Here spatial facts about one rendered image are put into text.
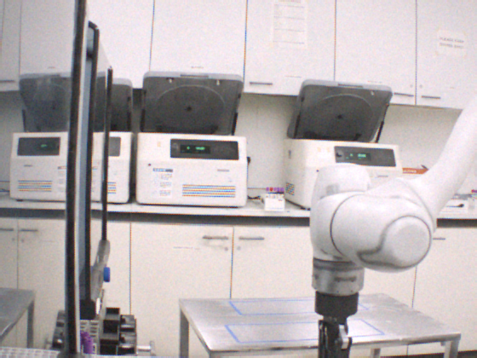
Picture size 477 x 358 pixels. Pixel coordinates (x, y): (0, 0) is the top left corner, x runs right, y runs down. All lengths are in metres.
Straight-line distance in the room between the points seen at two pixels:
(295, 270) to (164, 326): 0.74
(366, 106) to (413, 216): 2.96
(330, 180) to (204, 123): 2.79
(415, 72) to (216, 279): 1.66
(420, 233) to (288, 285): 2.64
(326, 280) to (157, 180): 2.34
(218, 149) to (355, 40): 1.05
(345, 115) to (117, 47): 1.34
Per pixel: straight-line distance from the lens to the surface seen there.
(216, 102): 3.70
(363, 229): 0.92
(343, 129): 3.99
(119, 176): 3.35
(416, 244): 0.91
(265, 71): 3.72
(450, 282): 3.85
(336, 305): 1.11
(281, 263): 3.49
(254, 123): 4.04
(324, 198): 1.07
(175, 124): 3.83
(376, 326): 1.60
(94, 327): 1.29
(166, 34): 3.68
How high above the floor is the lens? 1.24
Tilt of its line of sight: 3 degrees down
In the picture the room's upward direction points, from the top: 2 degrees clockwise
